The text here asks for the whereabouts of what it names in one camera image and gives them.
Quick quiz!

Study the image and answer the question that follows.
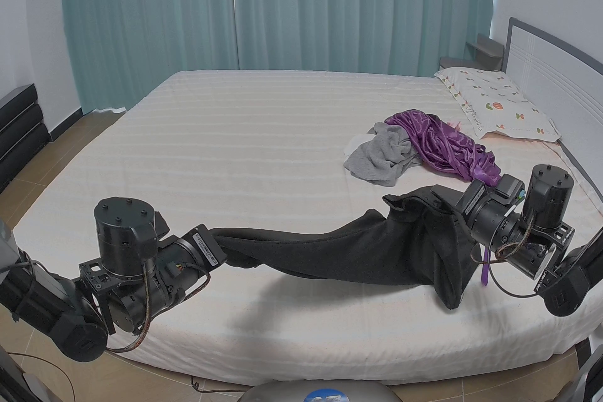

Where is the white printed pillow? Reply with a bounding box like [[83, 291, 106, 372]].
[[434, 67, 562, 142]]

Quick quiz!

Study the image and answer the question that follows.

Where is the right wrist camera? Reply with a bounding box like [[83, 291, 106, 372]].
[[498, 174, 526, 204]]

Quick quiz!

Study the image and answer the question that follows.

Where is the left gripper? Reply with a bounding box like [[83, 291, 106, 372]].
[[153, 225, 227, 304]]

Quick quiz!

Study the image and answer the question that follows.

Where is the grey bedside table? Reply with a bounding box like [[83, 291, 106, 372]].
[[439, 33, 506, 72]]

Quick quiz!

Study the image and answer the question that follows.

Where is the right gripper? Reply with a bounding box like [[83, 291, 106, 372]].
[[459, 180, 524, 245]]

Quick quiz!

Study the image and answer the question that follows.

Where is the black chest of drawers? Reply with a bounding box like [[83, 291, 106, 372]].
[[0, 84, 51, 194]]

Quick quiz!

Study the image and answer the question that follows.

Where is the bed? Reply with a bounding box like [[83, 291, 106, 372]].
[[9, 17, 603, 381]]

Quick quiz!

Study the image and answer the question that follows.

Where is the purple satin garment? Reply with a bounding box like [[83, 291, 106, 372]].
[[385, 109, 501, 288]]

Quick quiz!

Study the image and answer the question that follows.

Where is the grey garment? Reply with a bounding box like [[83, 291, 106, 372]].
[[344, 121, 423, 185]]

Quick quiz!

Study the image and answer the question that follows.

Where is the black cable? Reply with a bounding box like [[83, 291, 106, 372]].
[[190, 376, 248, 393], [486, 258, 539, 298]]

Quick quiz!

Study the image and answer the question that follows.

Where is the black T-shirt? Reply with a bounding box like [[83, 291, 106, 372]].
[[207, 185, 483, 311]]

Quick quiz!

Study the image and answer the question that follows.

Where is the white garment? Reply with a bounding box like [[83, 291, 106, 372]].
[[343, 134, 374, 157]]

